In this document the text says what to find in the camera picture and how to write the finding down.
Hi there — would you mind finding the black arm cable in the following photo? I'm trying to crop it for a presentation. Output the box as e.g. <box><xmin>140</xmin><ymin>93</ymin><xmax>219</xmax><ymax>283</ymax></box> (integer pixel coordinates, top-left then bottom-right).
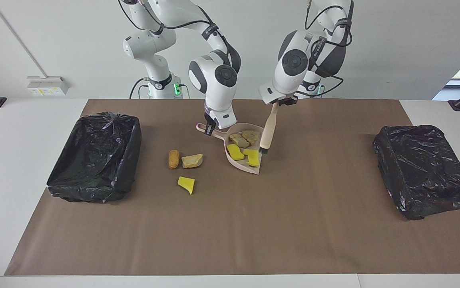
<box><xmin>118</xmin><ymin>0</ymin><xmax>241</xmax><ymax>72</ymax></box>
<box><xmin>297</xmin><ymin>0</ymin><xmax>353</xmax><ymax>98</ymax></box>

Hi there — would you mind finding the brown paper table mat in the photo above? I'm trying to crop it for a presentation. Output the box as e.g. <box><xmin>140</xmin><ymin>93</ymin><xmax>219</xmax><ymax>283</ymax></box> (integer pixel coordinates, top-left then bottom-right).
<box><xmin>4</xmin><ymin>99</ymin><xmax>460</xmax><ymax>276</ymax></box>

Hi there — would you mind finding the pink brush with black bristles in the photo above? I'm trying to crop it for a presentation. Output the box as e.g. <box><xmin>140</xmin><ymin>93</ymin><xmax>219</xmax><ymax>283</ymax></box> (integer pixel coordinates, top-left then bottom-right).
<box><xmin>259</xmin><ymin>102</ymin><xmax>280</xmax><ymax>156</ymax></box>

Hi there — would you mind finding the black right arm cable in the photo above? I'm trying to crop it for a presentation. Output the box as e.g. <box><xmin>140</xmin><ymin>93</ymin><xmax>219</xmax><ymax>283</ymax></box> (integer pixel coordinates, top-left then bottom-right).
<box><xmin>118</xmin><ymin>0</ymin><xmax>241</xmax><ymax>72</ymax></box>

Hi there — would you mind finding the notched yellow sponge piece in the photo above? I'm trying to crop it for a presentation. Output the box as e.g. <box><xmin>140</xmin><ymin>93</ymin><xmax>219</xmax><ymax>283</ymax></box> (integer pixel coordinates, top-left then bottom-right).
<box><xmin>243</xmin><ymin>149</ymin><xmax>260</xmax><ymax>167</ymax></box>

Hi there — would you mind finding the curved yellow sponge piece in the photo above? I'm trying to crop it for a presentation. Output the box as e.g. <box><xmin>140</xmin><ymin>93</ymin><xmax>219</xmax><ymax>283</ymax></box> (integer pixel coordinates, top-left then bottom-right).
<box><xmin>177</xmin><ymin>176</ymin><xmax>195</xmax><ymax>195</ymax></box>

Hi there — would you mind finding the wedge yellow sponge piece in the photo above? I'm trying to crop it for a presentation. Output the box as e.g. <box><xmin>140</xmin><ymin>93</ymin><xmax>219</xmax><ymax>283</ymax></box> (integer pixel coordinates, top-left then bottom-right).
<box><xmin>227</xmin><ymin>144</ymin><xmax>245</xmax><ymax>161</ymax></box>

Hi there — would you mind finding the beige green stone chunk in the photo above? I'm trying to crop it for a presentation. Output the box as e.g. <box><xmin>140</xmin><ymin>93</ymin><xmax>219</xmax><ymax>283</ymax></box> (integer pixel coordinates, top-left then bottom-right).
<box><xmin>181</xmin><ymin>154</ymin><xmax>204</xmax><ymax>169</ymax></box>
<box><xmin>230</xmin><ymin>133</ymin><xmax>250</xmax><ymax>148</ymax></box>

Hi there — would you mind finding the black bag wrapped box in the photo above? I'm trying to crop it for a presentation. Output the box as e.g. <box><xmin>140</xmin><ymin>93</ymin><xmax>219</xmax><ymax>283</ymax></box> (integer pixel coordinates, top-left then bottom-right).
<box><xmin>373</xmin><ymin>125</ymin><xmax>460</xmax><ymax>221</ymax></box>

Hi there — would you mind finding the open black bag lined bin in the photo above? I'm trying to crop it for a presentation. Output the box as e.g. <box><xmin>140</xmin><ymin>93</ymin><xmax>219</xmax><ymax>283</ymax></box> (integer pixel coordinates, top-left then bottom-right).
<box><xmin>46</xmin><ymin>112</ymin><xmax>142</xmax><ymax>203</ymax></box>

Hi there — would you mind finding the white wall socket box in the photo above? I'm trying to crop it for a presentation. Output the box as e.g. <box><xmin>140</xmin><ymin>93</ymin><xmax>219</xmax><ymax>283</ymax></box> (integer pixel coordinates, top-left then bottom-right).
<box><xmin>27</xmin><ymin>76</ymin><xmax>70</xmax><ymax>96</ymax></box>

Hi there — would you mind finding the pink plastic dustpan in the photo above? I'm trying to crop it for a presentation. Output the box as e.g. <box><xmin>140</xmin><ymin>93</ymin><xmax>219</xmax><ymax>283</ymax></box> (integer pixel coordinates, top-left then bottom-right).
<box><xmin>196</xmin><ymin>122</ymin><xmax>265</xmax><ymax>175</ymax></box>

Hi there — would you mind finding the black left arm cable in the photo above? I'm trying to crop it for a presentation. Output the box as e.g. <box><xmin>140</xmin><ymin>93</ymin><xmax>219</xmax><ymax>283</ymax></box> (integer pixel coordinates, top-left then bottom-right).
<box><xmin>297</xmin><ymin>0</ymin><xmax>353</xmax><ymax>98</ymax></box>

